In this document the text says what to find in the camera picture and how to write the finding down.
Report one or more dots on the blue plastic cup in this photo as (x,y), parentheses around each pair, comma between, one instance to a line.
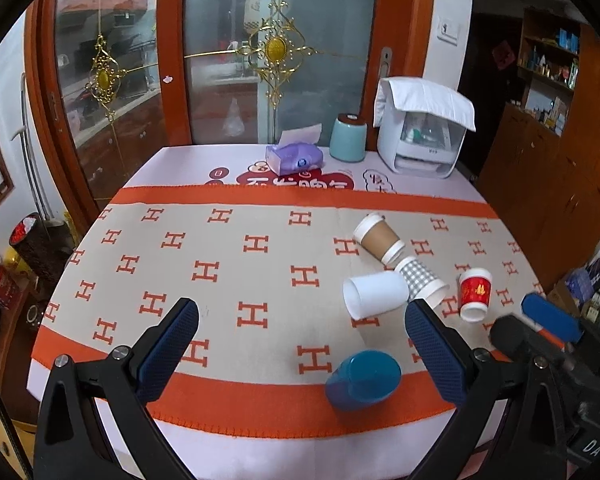
(362,382)

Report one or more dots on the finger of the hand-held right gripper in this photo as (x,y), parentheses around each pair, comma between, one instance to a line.
(552,316)
(515,335)

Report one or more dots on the cardboard box with blue packets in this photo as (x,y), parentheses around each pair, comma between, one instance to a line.
(582,287)

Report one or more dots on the white wall switch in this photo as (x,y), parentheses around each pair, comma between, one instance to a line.
(450,30)

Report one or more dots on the teal canister with brown lid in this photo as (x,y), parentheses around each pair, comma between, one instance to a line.
(347,140)

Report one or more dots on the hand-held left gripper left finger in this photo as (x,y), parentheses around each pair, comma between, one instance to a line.
(172,340)

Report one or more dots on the grey checked paper cup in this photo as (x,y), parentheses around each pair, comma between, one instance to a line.
(420,277)

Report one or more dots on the glass door with gold ornament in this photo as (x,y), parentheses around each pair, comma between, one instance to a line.
(290,75)
(105,110)

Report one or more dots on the white countertop appliance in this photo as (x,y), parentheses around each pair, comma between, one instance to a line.
(420,152)

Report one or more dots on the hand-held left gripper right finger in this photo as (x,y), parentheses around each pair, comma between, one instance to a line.
(432,350)

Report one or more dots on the white folded cloth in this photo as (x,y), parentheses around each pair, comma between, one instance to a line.
(422,97)

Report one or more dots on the purple tissue box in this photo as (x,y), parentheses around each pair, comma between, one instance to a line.
(297,157)

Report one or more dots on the red paper cup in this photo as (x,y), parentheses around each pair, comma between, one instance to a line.
(475,290)

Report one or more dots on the wooden cabinet with shelves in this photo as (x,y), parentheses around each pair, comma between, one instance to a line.
(555,150)

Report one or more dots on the brown sleeved paper cup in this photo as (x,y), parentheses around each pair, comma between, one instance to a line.
(380,240)

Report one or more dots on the orange patterned table blanket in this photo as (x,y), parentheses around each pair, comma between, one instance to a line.
(230,270)

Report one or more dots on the dark woven waste bin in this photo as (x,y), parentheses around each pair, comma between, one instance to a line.
(37,252)

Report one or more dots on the plain white paper cup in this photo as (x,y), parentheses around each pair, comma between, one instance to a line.
(377,294)

